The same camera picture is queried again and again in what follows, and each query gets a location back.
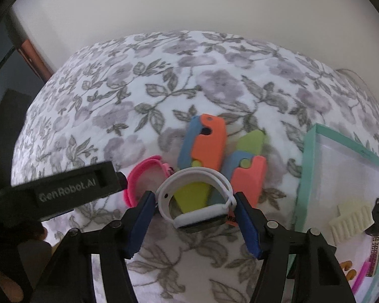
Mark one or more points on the cream ribbed hair clip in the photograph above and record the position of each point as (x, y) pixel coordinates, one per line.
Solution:
(350, 224)

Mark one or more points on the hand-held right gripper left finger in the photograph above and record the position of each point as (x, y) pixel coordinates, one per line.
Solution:
(142, 224)

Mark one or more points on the teal rimmed white box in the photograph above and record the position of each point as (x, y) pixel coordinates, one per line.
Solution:
(344, 180)

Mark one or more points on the small orange toy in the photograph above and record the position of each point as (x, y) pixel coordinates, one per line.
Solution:
(348, 269)

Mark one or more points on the orange blue toy knife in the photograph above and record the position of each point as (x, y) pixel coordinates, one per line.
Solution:
(249, 180)
(208, 145)

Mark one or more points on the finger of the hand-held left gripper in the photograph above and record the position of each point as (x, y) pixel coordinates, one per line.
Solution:
(121, 181)

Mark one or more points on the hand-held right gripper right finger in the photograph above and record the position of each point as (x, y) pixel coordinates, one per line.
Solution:
(248, 224)

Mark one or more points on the pink pen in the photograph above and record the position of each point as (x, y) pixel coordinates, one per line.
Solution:
(360, 275)

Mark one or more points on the person's left hand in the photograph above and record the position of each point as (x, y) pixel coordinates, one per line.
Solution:
(37, 233)

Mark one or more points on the dark cabinet with wooden edge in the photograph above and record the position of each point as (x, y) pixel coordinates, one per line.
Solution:
(6, 60)

